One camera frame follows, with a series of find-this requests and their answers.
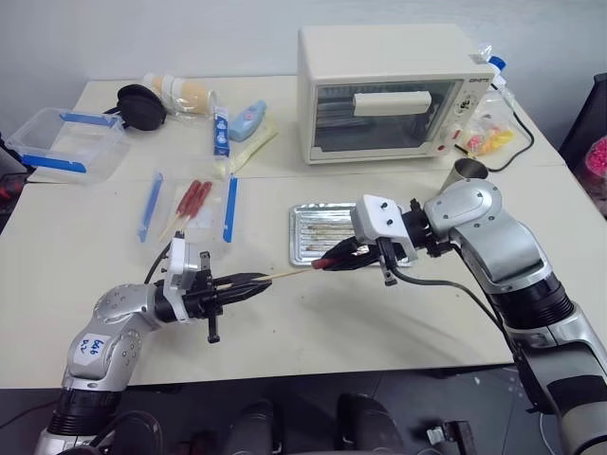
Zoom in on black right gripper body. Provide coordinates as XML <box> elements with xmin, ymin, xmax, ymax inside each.
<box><xmin>351</xmin><ymin>235</ymin><xmax>400</xmax><ymax>286</ymax></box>

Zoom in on pink beads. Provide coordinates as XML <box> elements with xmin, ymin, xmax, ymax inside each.
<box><xmin>584</xmin><ymin>136</ymin><xmax>607</xmax><ymax>180</ymax></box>

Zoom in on red sausage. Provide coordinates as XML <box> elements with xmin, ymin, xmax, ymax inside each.
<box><xmin>181</xmin><ymin>181</ymin><xmax>213</xmax><ymax>229</ymax></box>
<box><xmin>157</xmin><ymin>179</ymin><xmax>204</xmax><ymax>242</ymax></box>
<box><xmin>311</xmin><ymin>249</ymin><xmax>343</xmax><ymax>272</ymax></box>

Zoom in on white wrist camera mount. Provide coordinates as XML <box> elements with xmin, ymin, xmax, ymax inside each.
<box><xmin>349</xmin><ymin>192</ymin><xmax>419</xmax><ymax>264</ymax></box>
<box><xmin>162</xmin><ymin>236</ymin><xmax>213</xmax><ymax>324</ymax></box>

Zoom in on sleeve of paper cups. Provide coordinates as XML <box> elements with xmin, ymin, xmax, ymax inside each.
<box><xmin>141</xmin><ymin>71</ymin><xmax>222</xmax><ymax>120</ymax></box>

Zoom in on blue and white packet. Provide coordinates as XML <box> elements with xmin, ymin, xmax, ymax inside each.
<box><xmin>211</xmin><ymin>104</ymin><xmax>232</xmax><ymax>158</ymax></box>

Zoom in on cream toaster oven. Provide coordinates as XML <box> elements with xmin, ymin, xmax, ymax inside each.
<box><xmin>297</xmin><ymin>24</ymin><xmax>497</xmax><ymax>167</ymax></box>

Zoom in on pale yellow plastic bag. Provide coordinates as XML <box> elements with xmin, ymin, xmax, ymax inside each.
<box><xmin>214</xmin><ymin>117</ymin><xmax>280</xmax><ymax>179</ymax></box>

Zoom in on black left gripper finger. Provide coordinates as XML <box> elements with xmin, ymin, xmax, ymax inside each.
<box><xmin>218</xmin><ymin>279</ymin><xmax>275</xmax><ymax>304</ymax></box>
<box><xmin>215</xmin><ymin>272</ymin><xmax>269</xmax><ymax>288</ymax></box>

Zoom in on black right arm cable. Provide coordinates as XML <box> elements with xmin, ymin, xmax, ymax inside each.
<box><xmin>389</xmin><ymin>267</ymin><xmax>563</xmax><ymax>421</ymax></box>

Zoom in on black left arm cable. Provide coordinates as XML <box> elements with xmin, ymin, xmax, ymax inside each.
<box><xmin>143</xmin><ymin>240</ymin><xmax>175</xmax><ymax>285</ymax></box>

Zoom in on black oven power cable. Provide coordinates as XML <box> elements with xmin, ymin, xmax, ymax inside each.
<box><xmin>487</xmin><ymin>100</ymin><xmax>537</xmax><ymax>173</ymax></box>

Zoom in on black round zip case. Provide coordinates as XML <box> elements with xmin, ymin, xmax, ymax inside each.
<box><xmin>102</xmin><ymin>83</ymin><xmax>169</xmax><ymax>133</ymax></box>

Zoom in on dark equipment with red light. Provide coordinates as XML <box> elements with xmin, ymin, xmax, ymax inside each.
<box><xmin>0</xmin><ymin>140</ymin><xmax>30</xmax><ymax>234</ymax></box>

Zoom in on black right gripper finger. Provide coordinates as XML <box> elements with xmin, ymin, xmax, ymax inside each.
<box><xmin>329</xmin><ymin>236</ymin><xmax>377</xmax><ymax>260</ymax></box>
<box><xmin>321</xmin><ymin>255</ymin><xmax>381</xmax><ymax>273</ymax></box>

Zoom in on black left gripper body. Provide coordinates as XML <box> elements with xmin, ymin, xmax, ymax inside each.
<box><xmin>181</xmin><ymin>250</ymin><xmax>227</xmax><ymax>344</ymax></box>

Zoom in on light blue bottle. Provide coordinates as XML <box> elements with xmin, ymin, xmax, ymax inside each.
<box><xmin>228</xmin><ymin>100</ymin><xmax>268</xmax><ymax>142</ymax></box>

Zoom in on small metal bracket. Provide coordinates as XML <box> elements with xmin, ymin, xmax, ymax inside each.
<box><xmin>425</xmin><ymin>418</ymin><xmax>477</xmax><ymax>455</ymax></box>

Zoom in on clear container with blue clips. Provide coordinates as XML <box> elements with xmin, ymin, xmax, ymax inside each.
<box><xmin>5</xmin><ymin>107</ymin><xmax>133</xmax><ymax>189</ymax></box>

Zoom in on plastic bottle with blue cap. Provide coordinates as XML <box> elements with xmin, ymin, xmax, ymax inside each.
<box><xmin>469</xmin><ymin>42</ymin><xmax>509</xmax><ymax>94</ymax></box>

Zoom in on silver metal tray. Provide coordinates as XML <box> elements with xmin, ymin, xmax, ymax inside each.
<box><xmin>286</xmin><ymin>202</ymin><xmax>414</xmax><ymax>268</ymax></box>

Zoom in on red sausage on skewer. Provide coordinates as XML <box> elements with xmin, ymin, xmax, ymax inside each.
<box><xmin>181</xmin><ymin>181</ymin><xmax>213</xmax><ymax>229</ymax></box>
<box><xmin>157</xmin><ymin>179</ymin><xmax>204</xmax><ymax>242</ymax></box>

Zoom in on metal cup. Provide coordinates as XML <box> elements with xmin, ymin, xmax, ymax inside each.
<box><xmin>441</xmin><ymin>157</ymin><xmax>489</xmax><ymax>193</ymax></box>

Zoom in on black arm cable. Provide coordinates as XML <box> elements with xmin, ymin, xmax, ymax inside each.
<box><xmin>143</xmin><ymin>240</ymin><xmax>175</xmax><ymax>285</ymax></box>
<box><xmin>389</xmin><ymin>267</ymin><xmax>563</xmax><ymax>421</ymax></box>

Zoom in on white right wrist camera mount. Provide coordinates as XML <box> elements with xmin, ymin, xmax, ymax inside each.
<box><xmin>349</xmin><ymin>192</ymin><xmax>419</xmax><ymax>264</ymax></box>

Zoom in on wooden skewer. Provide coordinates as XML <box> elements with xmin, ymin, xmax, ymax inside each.
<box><xmin>216</xmin><ymin>267</ymin><xmax>318</xmax><ymax>290</ymax></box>

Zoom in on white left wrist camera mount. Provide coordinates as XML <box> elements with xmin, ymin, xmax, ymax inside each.
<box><xmin>162</xmin><ymin>236</ymin><xmax>213</xmax><ymax>324</ymax></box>

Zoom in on bag of colourful candies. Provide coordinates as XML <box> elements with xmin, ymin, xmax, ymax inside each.
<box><xmin>465</xmin><ymin>88</ymin><xmax>517</xmax><ymax>158</ymax></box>

